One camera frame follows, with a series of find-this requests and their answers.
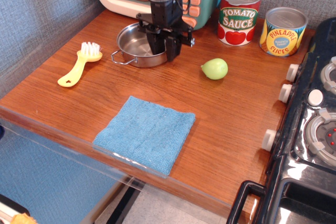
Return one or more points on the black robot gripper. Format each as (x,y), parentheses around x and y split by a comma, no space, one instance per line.
(165,19)

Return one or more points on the silver metal pan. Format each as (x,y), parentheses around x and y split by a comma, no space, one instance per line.
(134,49)

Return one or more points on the blue cloth rag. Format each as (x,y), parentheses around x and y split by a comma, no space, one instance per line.
(146,135)

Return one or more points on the green toy pear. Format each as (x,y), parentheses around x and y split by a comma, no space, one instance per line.
(215,69)

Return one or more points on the yellow dish brush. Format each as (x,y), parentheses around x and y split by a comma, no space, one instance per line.
(89,52)

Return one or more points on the tomato sauce can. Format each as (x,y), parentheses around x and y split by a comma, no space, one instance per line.
(237,21)

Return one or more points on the pineapple slices can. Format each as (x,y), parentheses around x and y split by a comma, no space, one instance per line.
(283,31)

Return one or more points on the white stove knob middle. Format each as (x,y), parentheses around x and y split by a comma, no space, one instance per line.
(285,93)

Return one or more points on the white stove knob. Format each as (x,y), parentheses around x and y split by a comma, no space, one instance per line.
(285,93)
(292,72)
(268,140)

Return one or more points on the white stove knob upper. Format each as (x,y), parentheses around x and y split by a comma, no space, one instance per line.
(292,72)

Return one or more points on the white stove knob lower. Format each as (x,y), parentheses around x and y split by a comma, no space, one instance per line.
(268,140)

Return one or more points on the clear acrylic table guard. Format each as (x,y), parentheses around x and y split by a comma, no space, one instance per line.
(193,176)

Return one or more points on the black toy stove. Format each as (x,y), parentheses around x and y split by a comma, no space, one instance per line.
(300,175)

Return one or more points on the orange fuzzy object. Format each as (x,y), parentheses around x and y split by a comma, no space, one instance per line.
(23,219)

